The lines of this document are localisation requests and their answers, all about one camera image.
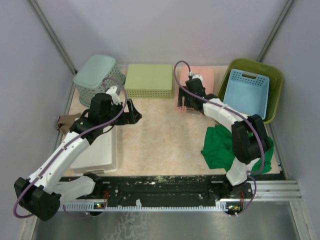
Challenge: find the purple cable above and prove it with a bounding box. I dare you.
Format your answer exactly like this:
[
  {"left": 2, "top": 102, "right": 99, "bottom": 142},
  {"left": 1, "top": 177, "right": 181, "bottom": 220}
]
[
  {"left": 173, "top": 60, "right": 266, "bottom": 218},
  {"left": 12, "top": 76, "right": 128, "bottom": 220}
]

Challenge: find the light green shallow basket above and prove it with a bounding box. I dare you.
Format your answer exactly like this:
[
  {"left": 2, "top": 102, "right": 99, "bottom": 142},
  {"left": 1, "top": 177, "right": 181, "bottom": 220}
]
[{"left": 125, "top": 64, "right": 175, "bottom": 99}]

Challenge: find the pink perforated basket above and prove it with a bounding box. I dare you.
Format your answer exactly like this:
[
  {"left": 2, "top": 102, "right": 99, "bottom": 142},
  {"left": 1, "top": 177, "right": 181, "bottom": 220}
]
[{"left": 175, "top": 65, "right": 215, "bottom": 113}]

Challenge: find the white slotted cable duct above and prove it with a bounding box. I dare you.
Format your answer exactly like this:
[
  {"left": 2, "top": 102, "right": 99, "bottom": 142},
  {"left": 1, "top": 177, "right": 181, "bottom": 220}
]
[{"left": 59, "top": 199, "right": 241, "bottom": 212}]

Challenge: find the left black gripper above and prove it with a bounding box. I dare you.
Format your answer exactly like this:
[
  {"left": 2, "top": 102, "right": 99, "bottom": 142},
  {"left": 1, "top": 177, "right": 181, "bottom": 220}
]
[{"left": 101, "top": 98, "right": 142, "bottom": 128}]

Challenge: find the light blue perforated basket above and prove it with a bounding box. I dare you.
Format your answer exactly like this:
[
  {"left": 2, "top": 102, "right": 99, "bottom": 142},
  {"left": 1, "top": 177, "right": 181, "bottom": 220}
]
[{"left": 223, "top": 68, "right": 270, "bottom": 119}]

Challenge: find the left aluminium frame post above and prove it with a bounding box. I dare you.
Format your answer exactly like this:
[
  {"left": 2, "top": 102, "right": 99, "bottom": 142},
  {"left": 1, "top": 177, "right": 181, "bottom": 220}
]
[{"left": 26, "top": 0, "right": 80, "bottom": 73}]

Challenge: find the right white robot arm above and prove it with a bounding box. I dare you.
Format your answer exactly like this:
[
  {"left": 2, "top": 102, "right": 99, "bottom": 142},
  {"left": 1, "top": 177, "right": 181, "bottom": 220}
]
[{"left": 178, "top": 74, "right": 274, "bottom": 200}]

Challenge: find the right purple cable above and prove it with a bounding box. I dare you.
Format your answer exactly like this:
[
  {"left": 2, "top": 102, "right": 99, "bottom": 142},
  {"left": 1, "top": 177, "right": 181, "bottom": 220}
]
[{"left": 173, "top": 60, "right": 266, "bottom": 218}]

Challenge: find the olive green large tub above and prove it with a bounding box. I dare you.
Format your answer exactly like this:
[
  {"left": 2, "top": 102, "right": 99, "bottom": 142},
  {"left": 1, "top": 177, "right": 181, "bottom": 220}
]
[{"left": 217, "top": 58, "right": 284, "bottom": 124}]

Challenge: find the teal perforated plastic basket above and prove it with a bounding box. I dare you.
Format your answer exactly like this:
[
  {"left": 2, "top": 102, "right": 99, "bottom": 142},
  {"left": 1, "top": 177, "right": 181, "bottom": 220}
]
[{"left": 73, "top": 54, "right": 126, "bottom": 107}]

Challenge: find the right aluminium frame post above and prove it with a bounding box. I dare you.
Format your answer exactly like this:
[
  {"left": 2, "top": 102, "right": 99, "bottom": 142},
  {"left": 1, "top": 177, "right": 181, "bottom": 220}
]
[{"left": 256, "top": 0, "right": 296, "bottom": 63}]

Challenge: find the white perforated basket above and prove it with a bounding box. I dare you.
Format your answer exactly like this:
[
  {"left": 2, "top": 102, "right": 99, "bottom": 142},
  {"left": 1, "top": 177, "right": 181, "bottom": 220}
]
[{"left": 70, "top": 126, "right": 118, "bottom": 176}]

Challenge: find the aluminium extrusion rail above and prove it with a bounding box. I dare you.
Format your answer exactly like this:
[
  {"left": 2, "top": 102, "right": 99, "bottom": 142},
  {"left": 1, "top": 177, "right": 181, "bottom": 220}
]
[{"left": 254, "top": 180, "right": 302, "bottom": 202}]

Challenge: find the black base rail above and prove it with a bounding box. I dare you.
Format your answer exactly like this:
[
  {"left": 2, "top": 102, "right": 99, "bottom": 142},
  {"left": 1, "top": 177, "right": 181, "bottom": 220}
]
[{"left": 78, "top": 175, "right": 254, "bottom": 208}]

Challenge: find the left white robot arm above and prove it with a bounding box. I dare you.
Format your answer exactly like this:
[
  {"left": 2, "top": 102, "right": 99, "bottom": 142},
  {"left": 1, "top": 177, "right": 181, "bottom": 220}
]
[{"left": 13, "top": 86, "right": 142, "bottom": 221}]

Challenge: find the aluminium frame post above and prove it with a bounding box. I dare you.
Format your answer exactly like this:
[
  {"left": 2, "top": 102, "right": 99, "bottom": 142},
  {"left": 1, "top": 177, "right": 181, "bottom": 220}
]
[
  {"left": 26, "top": 0, "right": 80, "bottom": 73},
  {"left": 256, "top": 0, "right": 296, "bottom": 63}
]

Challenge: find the brown cloth pouch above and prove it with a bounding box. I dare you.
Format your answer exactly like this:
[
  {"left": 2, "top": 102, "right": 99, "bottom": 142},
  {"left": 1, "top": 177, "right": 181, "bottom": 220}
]
[{"left": 56, "top": 113, "right": 81, "bottom": 135}]

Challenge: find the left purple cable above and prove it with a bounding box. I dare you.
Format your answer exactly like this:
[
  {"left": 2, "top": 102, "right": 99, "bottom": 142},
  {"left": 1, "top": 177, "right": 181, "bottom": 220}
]
[{"left": 12, "top": 76, "right": 128, "bottom": 220}]

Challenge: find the green cloth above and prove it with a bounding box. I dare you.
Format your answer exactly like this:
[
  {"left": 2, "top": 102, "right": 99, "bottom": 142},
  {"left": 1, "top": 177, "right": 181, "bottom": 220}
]
[{"left": 201, "top": 125, "right": 274, "bottom": 174}]

